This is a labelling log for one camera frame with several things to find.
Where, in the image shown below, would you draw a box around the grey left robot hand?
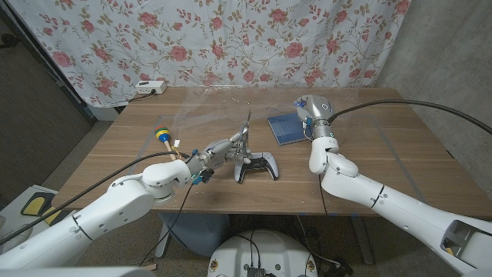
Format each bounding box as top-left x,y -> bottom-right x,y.
186,128 -> 253,176

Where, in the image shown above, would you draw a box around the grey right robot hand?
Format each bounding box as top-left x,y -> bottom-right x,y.
294,94 -> 336,140

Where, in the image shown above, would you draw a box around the yellow grey handled scissors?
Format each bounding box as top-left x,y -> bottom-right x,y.
240,108 -> 254,157

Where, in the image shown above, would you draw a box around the clear cling film sheet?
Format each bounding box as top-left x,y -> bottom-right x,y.
172,86 -> 361,134

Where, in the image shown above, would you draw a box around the blue notebook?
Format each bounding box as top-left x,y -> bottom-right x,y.
268,112 -> 314,146

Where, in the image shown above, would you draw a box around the white black game controller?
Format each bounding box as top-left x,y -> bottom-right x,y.
234,152 -> 280,184

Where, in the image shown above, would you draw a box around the colourful striped wooden maraca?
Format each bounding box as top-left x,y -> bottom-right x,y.
154,125 -> 178,161

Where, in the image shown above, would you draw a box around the grey blue round stool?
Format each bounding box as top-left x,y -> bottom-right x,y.
158,212 -> 231,258

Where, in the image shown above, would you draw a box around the white power strip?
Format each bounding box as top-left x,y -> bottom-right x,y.
135,80 -> 168,95

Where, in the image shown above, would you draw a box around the white table leg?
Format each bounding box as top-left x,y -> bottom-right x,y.
155,222 -> 172,259

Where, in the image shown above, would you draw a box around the floral print backdrop cloth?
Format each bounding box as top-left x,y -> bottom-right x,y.
7,0 -> 412,108

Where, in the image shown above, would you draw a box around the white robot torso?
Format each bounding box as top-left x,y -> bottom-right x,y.
207,229 -> 319,277

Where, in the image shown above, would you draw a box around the grey table leg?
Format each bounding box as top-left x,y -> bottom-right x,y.
350,215 -> 374,265

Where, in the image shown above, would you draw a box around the black floor power adapter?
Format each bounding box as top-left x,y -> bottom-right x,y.
325,261 -> 354,277

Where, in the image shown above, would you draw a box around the white mat yellow footprints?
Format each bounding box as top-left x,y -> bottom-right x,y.
0,184 -> 78,255

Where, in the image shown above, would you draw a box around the white sneaker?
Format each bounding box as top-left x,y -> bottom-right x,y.
0,223 -> 34,255

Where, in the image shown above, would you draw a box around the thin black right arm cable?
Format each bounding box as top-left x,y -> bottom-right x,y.
317,175 -> 328,216

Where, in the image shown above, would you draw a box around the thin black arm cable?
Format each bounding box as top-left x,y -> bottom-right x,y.
138,183 -> 194,267
317,175 -> 328,216

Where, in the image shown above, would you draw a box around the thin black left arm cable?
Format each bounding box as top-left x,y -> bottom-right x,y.
138,183 -> 194,267

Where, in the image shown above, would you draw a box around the black power strip cord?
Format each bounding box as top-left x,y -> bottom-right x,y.
126,90 -> 157,104

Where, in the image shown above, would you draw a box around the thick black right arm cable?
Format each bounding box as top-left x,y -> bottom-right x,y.
326,98 -> 492,135

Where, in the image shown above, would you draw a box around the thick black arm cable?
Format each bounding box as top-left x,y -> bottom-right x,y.
0,151 -> 190,246
326,98 -> 492,135

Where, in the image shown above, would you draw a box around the white floor cable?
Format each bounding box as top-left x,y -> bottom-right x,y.
294,215 -> 342,267

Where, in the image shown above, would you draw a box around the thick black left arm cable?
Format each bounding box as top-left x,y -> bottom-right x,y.
0,151 -> 190,246

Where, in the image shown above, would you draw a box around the black door frame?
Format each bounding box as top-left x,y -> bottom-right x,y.
0,3 -> 97,125

